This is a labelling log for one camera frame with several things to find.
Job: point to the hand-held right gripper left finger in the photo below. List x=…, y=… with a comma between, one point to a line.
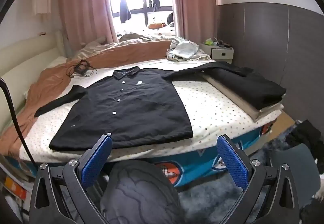
x=97, y=160

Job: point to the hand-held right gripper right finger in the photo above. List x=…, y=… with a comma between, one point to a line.
x=231, y=163

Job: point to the black button shirt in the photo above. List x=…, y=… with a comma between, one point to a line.
x=121, y=112

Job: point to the pile of black clothes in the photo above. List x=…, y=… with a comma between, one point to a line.
x=303, y=135

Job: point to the blue-grey shaggy rug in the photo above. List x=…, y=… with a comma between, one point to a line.
x=202, y=196

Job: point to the person's leg in grey trousers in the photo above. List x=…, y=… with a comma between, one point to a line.
x=136, y=193

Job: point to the bed with dotted sheet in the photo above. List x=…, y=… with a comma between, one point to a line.
x=215, y=112

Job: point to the folded beige garment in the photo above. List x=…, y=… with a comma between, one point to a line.
x=238, y=102

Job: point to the cardboard sheet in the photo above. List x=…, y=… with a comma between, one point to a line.
x=281, y=122

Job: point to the folded black garment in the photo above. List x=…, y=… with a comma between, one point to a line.
x=250, y=87

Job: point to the orange-brown blanket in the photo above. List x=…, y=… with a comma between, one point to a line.
x=50, y=79

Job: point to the white nightstand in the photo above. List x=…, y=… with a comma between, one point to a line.
x=220, y=53

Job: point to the beige satin quilt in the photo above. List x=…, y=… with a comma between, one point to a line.
x=96, y=47

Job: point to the green item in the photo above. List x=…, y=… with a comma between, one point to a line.
x=209, y=41

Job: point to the crumpled light patterned quilt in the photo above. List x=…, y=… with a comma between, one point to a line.
x=182, y=49

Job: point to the cream padded headboard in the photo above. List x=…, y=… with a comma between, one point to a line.
x=25, y=54

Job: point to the orange cushion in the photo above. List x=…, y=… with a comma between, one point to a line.
x=155, y=26

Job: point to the dark hanging trousers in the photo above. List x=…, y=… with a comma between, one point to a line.
x=124, y=10

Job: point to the dark framed window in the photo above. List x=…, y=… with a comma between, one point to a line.
x=145, y=15

